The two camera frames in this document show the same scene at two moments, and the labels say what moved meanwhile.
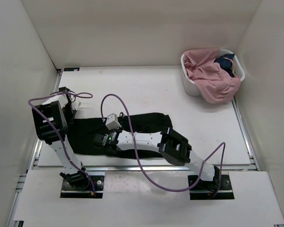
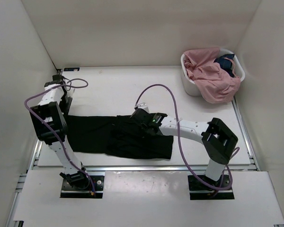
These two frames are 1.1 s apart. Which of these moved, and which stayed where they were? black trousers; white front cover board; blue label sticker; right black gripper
Moved: right black gripper
Stayed: white front cover board; blue label sticker; black trousers
